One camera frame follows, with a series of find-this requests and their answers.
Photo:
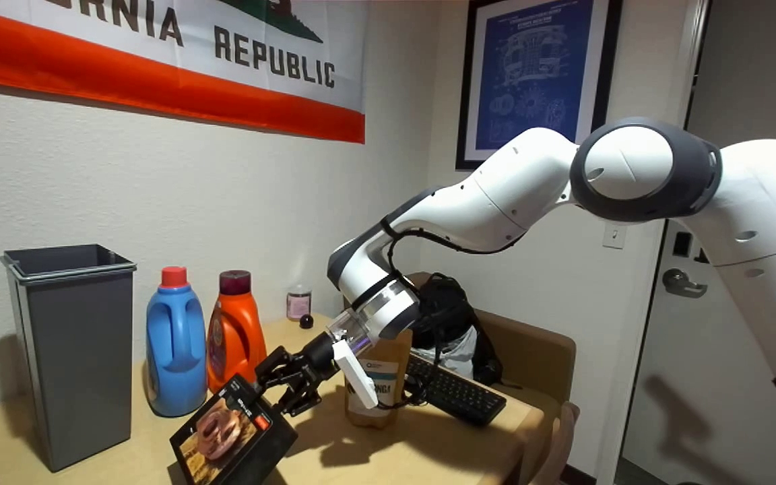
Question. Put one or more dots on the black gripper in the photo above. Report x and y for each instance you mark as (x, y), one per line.
(321, 351)

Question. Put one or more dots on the black box with food picture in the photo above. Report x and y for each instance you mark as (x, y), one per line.
(228, 434)

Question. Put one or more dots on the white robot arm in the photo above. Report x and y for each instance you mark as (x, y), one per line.
(497, 198)

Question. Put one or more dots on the small black ball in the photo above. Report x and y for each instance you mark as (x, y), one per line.
(305, 322)

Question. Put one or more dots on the orange detergent bottle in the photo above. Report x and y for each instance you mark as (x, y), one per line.
(233, 337)

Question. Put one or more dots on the pink jar candle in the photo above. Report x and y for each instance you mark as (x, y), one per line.
(297, 302)

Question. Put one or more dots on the blue detergent bottle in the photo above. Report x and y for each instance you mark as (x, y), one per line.
(177, 351)

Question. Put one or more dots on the black keyboard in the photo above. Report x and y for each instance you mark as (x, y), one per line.
(456, 395)

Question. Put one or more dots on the black bag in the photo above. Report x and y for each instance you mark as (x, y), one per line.
(446, 310)

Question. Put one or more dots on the white plastic bag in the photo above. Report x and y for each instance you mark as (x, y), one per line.
(458, 355)

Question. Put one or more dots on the grey trash bin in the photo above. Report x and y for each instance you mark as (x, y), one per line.
(73, 360)

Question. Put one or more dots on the brown armchair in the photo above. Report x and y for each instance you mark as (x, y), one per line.
(538, 360)

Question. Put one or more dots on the California Republic flag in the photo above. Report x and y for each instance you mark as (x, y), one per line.
(136, 64)

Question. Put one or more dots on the framed blue poster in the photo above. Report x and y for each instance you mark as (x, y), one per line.
(538, 77)

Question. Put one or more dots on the black door lock keypad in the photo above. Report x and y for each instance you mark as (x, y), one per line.
(683, 244)

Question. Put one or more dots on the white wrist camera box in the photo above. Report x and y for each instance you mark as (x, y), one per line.
(356, 374)

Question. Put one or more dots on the white light switch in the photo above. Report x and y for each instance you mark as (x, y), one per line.
(616, 237)

